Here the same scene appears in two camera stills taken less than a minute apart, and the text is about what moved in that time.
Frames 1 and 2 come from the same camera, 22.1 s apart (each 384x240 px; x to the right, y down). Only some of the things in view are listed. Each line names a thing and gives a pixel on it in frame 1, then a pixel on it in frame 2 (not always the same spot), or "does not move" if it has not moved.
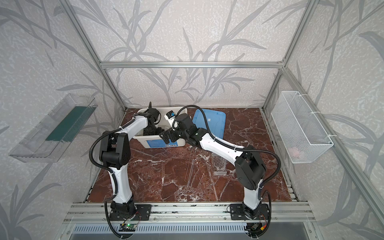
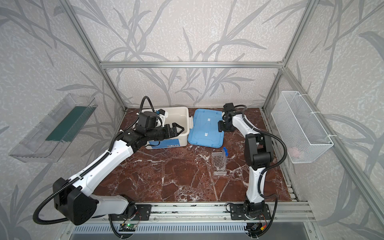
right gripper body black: x=167 y=135 to x=223 y=125
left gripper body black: x=150 y=129 does not move
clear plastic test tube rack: x=219 y=165 does not move
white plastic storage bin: x=151 y=141 does not move
